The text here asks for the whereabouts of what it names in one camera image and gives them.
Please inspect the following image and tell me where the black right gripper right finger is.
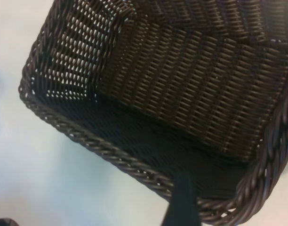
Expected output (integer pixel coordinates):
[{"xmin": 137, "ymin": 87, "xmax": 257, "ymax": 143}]
[{"xmin": 161, "ymin": 174, "xmax": 203, "ymax": 226}]

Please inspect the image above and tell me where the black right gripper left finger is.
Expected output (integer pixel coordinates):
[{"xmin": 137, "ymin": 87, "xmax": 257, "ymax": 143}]
[{"xmin": 0, "ymin": 217, "xmax": 16, "ymax": 226}]

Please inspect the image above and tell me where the dark brown wicker basket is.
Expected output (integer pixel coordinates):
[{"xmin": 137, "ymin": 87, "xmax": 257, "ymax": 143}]
[{"xmin": 18, "ymin": 0, "xmax": 288, "ymax": 226}]

